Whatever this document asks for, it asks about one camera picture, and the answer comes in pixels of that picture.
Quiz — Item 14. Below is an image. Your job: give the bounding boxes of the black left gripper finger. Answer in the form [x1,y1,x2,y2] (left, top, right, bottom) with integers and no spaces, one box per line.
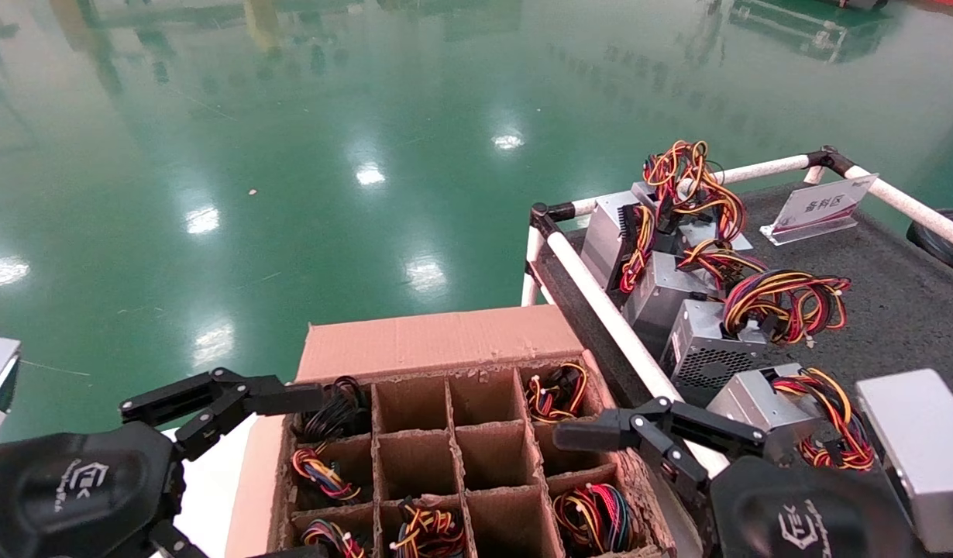
[150,521,330,558]
[120,367,328,463]

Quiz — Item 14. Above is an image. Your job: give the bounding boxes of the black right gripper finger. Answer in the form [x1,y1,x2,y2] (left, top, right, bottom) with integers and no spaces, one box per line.
[690,508,719,558]
[552,397,766,489]

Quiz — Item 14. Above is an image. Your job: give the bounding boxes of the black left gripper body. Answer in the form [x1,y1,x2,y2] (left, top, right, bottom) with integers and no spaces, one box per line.
[0,422,188,558]

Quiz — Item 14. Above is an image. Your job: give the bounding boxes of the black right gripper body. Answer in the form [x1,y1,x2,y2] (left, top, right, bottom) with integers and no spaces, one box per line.
[709,456,924,558]

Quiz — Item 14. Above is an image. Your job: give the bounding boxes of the power supply with orange-red wires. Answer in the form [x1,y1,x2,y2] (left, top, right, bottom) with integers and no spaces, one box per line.
[643,139,754,257]

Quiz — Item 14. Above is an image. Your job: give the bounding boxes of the brown cardboard box with dividers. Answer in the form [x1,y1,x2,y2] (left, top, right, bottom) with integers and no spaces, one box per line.
[227,305,679,558]

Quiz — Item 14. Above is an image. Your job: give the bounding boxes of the silver power supply mesh grille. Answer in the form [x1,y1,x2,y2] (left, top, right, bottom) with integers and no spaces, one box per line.
[661,267,853,408]

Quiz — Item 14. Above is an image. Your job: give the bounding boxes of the silver power supply plain side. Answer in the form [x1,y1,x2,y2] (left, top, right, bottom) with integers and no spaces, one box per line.
[622,236,772,357]

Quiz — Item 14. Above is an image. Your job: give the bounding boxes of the tall silver power supply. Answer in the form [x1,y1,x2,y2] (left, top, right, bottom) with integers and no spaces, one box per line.
[580,191,657,295]

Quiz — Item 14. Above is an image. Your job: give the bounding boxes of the clear acrylic sign holder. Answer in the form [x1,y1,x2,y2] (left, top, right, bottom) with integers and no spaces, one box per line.
[761,173,882,246]

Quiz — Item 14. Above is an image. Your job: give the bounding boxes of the black rubber wheel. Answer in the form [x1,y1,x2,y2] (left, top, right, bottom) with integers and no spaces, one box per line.
[907,209,953,280]

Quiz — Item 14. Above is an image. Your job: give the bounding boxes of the power supply with yellow-black wires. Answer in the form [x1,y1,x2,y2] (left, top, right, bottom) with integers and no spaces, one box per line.
[525,362,590,425]

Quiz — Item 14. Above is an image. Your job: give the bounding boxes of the power supply with black wires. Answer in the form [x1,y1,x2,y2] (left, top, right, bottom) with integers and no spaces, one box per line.
[291,376,371,443]

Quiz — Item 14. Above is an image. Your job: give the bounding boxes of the power supply with red-blue wires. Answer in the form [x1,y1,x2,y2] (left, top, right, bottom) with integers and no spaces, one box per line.
[552,482,636,555]

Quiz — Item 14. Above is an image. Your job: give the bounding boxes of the power supply with multicolour wires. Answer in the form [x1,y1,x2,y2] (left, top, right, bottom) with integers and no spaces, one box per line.
[302,518,366,558]
[292,442,363,502]

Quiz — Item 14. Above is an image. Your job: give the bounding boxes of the silver power supply looped wires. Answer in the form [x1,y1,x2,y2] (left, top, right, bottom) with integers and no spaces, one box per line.
[707,366,876,471]

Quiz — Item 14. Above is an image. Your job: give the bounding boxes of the white pipe table frame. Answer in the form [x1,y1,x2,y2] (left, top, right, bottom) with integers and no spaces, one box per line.
[521,145,953,475]

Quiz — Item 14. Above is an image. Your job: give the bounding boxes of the power supply with yellow-orange wires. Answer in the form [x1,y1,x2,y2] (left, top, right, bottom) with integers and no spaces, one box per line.
[390,500,467,558]

